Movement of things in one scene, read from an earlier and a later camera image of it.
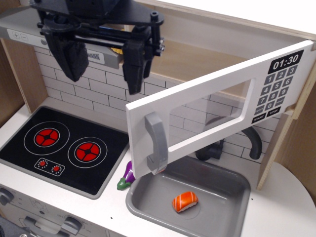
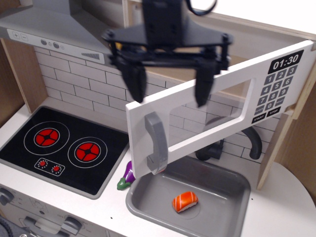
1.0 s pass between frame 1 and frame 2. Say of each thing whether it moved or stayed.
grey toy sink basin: stayed
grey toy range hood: stayed
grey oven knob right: stayed
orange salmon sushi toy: stayed
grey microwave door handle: stayed
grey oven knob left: stayed
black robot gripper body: moved
